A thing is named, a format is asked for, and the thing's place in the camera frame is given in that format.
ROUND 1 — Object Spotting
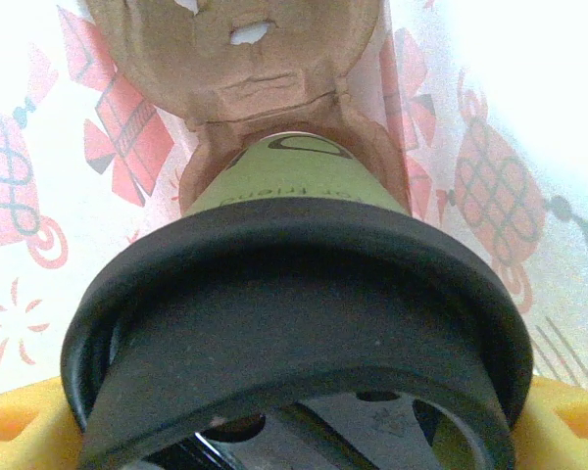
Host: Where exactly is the white red-printed paper bag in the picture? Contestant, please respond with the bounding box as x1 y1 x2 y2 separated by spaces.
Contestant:
0 0 588 393

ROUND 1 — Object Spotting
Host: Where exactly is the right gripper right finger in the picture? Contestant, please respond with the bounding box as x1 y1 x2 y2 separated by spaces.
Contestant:
512 374 588 470

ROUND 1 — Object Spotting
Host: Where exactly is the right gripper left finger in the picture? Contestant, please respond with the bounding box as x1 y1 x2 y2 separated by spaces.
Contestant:
0 375 87 470

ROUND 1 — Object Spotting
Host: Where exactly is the brown pulp cup carrier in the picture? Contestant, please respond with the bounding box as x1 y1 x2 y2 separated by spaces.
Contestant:
85 0 416 219

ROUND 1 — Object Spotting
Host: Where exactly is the green paper coffee cup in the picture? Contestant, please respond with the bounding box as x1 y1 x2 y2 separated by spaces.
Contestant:
178 130 414 231

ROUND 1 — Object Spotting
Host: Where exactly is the black plastic cup lid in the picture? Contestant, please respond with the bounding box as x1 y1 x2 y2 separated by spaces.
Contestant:
60 199 536 470

